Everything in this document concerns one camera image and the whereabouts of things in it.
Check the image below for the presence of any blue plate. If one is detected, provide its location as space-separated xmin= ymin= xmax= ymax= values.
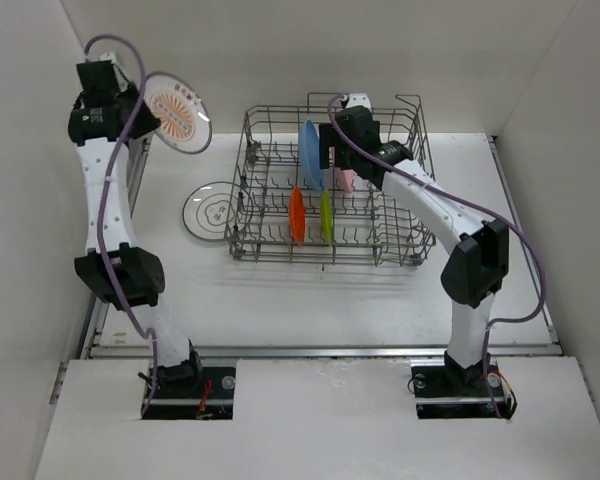
xmin=298 ymin=120 xmax=324 ymax=192

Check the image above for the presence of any white plate brown floral pattern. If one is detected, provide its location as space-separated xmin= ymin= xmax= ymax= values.
xmin=144 ymin=71 xmax=213 ymax=155

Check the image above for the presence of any pink plate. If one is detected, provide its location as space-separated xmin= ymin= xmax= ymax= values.
xmin=327 ymin=146 xmax=356 ymax=193

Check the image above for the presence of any small green plate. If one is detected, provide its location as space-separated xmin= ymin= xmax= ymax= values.
xmin=320 ymin=189 xmax=333 ymax=245

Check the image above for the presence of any small orange plate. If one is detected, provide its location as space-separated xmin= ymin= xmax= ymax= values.
xmin=289 ymin=187 xmax=306 ymax=244

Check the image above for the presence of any white plate teal quatrefoil design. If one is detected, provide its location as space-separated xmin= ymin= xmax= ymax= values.
xmin=181 ymin=181 xmax=254 ymax=243

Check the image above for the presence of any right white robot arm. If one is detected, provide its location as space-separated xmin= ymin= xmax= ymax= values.
xmin=328 ymin=105 xmax=509 ymax=394

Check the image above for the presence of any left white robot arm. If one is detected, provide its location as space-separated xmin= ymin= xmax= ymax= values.
xmin=68 ymin=55 xmax=212 ymax=397

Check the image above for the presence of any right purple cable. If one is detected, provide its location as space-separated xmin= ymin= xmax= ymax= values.
xmin=327 ymin=93 xmax=548 ymax=419

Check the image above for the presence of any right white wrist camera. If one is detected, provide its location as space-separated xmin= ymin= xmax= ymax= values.
xmin=340 ymin=93 xmax=372 ymax=110

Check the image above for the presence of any grey wire dish rack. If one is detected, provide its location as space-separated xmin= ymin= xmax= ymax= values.
xmin=227 ymin=92 xmax=436 ymax=266

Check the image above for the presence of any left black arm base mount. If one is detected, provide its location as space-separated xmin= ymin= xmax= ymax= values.
xmin=139 ymin=365 xmax=237 ymax=421

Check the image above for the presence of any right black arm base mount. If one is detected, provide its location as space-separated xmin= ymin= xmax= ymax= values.
xmin=408 ymin=361 xmax=518 ymax=420

